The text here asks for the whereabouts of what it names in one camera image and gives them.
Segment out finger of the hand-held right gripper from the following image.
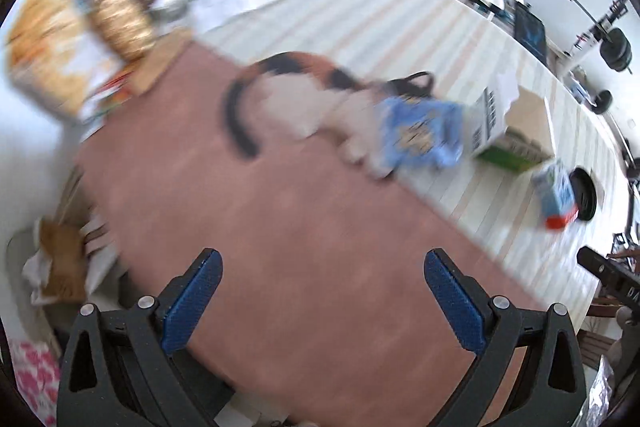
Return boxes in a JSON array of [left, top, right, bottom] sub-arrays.
[[577, 247, 640, 308]]

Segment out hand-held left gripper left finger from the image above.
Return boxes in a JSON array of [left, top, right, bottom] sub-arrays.
[[57, 249, 236, 427]]

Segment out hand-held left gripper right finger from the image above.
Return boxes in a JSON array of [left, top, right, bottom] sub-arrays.
[[424, 248, 586, 427]]

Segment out dark brown chair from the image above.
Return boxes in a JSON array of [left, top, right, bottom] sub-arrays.
[[580, 247, 640, 373]]

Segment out black round lid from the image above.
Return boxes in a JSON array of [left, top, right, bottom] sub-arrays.
[[570, 166, 598, 222]]

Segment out small blue orange carton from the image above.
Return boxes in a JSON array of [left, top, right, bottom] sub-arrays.
[[531, 159, 581, 232]]

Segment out cat print table blanket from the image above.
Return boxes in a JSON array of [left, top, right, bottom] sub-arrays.
[[75, 0, 623, 425]]

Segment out open cardboard box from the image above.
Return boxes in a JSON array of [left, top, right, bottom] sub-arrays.
[[30, 214, 108, 305]]

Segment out blue face mask packet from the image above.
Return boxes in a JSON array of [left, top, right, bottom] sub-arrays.
[[372, 97, 466, 170]]

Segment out black dumbbell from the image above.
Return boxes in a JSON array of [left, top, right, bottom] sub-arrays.
[[582, 89, 640, 158]]

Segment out pink patterned bag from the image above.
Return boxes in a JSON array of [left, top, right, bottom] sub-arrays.
[[10, 339, 63, 427]]

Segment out green white carton box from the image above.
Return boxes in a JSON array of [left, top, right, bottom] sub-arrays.
[[465, 72, 556, 172]]

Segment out barbell with black plates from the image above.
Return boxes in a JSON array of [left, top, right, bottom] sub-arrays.
[[510, 0, 636, 75]]

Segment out yellow snack bag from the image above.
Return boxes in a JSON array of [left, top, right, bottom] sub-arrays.
[[5, 0, 126, 122]]

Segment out brown patterned snack bag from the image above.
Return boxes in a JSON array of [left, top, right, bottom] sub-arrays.
[[75, 0, 156, 62]]

